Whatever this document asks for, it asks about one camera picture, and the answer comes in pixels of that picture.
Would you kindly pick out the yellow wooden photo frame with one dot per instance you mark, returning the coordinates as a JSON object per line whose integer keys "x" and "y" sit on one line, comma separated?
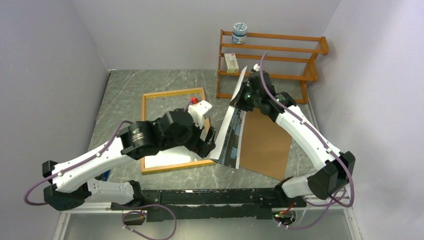
{"x": 171, "y": 167}

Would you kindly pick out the small white green box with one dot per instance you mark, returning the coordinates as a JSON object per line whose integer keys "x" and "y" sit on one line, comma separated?
{"x": 231, "y": 63}

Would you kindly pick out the blue stapler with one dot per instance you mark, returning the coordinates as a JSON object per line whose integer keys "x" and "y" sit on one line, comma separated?
{"x": 105, "y": 175}

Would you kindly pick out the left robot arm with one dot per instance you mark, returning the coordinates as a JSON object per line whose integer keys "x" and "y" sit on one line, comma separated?
{"x": 74, "y": 182}

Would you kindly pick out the blue white jar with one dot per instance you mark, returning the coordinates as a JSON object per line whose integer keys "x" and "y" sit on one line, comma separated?
{"x": 239, "y": 33}

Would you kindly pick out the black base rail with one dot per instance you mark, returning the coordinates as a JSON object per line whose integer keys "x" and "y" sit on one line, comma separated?
{"x": 260, "y": 203}

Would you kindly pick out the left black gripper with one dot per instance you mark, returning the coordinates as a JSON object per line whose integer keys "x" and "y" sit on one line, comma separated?
{"x": 202, "y": 147}

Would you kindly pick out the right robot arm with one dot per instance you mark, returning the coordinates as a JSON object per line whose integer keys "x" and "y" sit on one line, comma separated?
{"x": 333, "y": 168}

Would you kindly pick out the brown cardboard backing board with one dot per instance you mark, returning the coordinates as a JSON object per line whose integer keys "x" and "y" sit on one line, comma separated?
{"x": 265, "y": 146}

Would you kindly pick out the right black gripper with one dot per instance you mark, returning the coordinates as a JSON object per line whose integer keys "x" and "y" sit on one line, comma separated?
{"x": 237, "y": 102}

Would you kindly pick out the building photo print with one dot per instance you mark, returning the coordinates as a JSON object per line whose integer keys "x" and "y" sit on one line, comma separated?
{"x": 228, "y": 140}

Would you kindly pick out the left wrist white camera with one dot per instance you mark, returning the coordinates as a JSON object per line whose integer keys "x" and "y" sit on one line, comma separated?
{"x": 199, "y": 110}

